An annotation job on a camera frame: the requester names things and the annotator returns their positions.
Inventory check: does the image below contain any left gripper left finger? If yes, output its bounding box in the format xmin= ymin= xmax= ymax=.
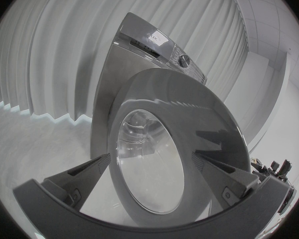
xmin=41 ymin=153 xmax=111 ymax=210

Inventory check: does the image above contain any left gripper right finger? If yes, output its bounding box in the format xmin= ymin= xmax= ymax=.
xmin=192 ymin=151 xmax=260 ymax=204

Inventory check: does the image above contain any washing machine door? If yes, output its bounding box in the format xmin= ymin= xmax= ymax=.
xmin=107 ymin=68 xmax=252 ymax=228

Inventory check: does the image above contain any grey washing machine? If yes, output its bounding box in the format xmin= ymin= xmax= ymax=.
xmin=90 ymin=12 xmax=208 ymax=164

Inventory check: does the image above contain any white curtain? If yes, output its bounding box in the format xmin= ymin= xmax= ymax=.
xmin=0 ymin=0 xmax=250 ymax=127

